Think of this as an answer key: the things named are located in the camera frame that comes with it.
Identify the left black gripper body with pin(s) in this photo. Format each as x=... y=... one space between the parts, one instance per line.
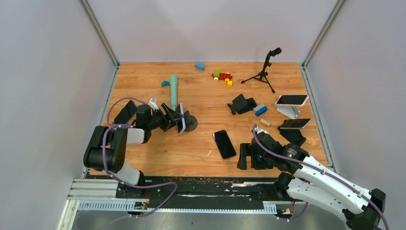
x=159 y=120

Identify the yellow toy brick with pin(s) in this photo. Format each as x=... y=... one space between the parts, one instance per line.
x=229 y=83

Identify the blue and grey eraser block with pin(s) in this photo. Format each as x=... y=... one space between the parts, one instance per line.
x=260 y=109

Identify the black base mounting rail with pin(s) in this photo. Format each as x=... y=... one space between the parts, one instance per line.
x=242 y=195

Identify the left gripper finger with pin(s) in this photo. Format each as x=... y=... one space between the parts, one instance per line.
x=180 y=125
x=171 y=115

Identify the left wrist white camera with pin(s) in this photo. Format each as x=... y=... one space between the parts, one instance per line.
x=152 y=104

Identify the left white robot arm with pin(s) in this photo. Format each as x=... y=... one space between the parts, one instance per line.
x=133 y=125

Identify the white phone stand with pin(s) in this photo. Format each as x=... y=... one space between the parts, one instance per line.
x=289 y=111

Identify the dark teal small block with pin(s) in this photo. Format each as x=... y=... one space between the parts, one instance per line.
x=165 y=83

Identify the phone with pink case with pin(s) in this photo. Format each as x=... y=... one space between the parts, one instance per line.
x=292 y=100

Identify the teal toy microphone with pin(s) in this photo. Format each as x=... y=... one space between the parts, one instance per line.
x=173 y=82

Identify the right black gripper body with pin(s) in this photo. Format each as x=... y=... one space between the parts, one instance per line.
x=261 y=161

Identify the round black phone stand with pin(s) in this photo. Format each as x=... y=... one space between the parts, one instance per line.
x=191 y=122

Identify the blue triangular block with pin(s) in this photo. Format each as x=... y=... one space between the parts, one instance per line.
x=200 y=66

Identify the phone with white edge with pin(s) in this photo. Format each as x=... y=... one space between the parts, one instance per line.
x=295 y=123

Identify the black mini tripod stand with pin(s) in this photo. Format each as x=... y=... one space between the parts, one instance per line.
x=262 y=76

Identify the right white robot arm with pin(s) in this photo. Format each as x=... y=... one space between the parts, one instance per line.
x=304 y=178

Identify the small wooden cylinder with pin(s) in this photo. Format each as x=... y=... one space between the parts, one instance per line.
x=265 y=122

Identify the black clamp phone holder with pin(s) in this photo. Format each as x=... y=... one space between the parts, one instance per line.
x=241 y=105

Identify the phone with pink-edged black case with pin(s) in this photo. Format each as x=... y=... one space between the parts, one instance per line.
x=224 y=144

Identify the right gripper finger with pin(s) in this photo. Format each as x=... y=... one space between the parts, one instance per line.
x=245 y=149
x=242 y=163

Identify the colourful toy brick car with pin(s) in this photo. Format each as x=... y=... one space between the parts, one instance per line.
x=217 y=75

